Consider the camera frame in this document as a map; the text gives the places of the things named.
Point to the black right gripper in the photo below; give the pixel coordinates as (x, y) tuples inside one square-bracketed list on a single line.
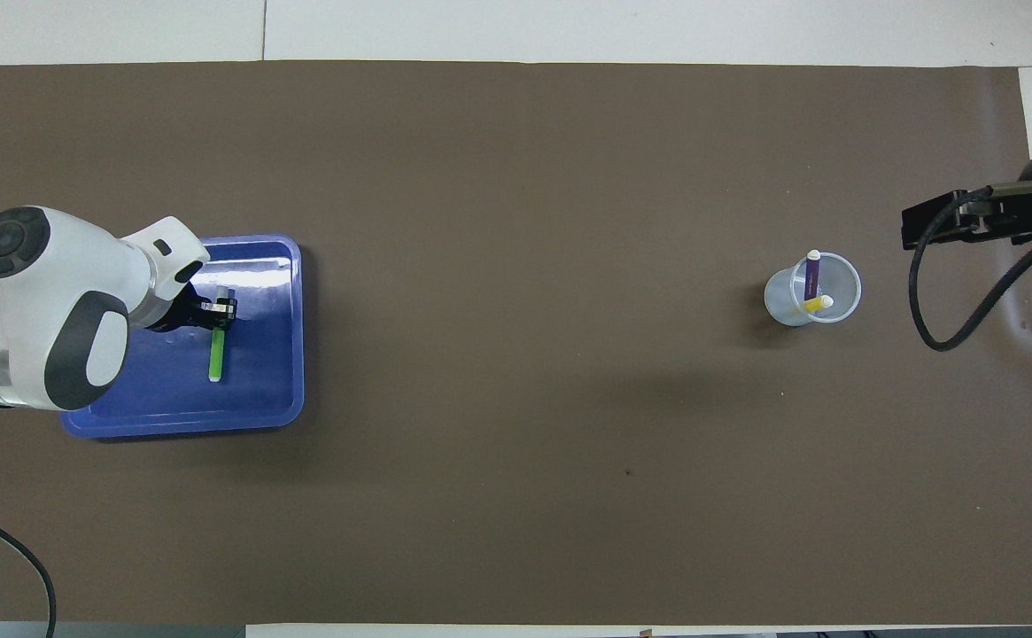
[(1029, 217)]

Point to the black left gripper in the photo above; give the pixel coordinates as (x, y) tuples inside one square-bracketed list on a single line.
[(179, 310)]

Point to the green pen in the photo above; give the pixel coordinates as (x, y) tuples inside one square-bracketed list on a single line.
[(215, 354)]

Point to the purple pen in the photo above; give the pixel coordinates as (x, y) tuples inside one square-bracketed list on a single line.
[(813, 275)]

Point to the yellow pen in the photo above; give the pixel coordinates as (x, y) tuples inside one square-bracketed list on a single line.
[(821, 304)]

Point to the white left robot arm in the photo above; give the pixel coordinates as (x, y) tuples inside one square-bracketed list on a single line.
[(37, 292)]

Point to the blue plastic tray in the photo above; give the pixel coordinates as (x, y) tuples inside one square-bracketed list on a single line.
[(259, 399)]

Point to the translucent plastic cup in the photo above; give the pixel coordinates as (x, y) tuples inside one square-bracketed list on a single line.
[(786, 306)]

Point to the brown table mat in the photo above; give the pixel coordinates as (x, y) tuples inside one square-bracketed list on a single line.
[(516, 399)]

